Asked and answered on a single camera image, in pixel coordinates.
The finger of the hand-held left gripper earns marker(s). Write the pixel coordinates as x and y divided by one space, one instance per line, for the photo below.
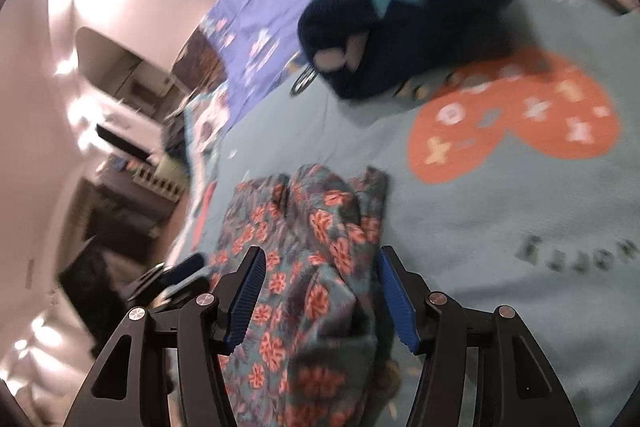
182 269

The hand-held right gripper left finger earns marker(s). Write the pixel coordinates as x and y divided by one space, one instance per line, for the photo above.
245 302

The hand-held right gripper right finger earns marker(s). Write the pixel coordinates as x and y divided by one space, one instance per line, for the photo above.
395 302

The floral print small garment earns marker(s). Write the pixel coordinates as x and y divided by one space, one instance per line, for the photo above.
310 257

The teal printed bedsheet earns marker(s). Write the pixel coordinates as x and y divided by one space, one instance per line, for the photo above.
500 232

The white cabinet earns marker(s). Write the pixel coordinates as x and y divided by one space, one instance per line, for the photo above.
120 92

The dark patterned blanket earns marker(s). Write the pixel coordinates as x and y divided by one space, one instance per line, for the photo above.
197 57

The navy star print blanket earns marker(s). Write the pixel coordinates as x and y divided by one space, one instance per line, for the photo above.
400 22

